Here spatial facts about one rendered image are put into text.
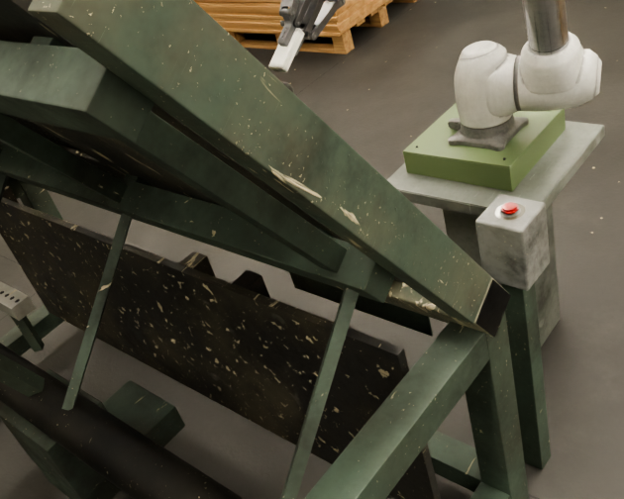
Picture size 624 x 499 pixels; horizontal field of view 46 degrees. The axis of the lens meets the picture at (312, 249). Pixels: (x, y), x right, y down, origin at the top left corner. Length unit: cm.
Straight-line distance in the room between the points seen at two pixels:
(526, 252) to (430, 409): 44
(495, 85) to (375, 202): 100
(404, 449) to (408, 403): 10
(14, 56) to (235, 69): 31
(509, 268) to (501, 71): 61
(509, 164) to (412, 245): 85
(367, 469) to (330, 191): 60
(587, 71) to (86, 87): 149
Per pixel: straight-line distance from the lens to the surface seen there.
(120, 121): 90
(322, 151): 106
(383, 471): 148
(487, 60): 212
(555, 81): 208
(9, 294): 193
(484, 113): 217
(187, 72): 88
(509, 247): 174
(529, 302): 191
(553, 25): 201
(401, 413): 153
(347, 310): 139
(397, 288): 170
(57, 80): 95
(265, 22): 573
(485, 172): 215
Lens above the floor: 195
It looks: 35 degrees down
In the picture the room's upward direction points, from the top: 17 degrees counter-clockwise
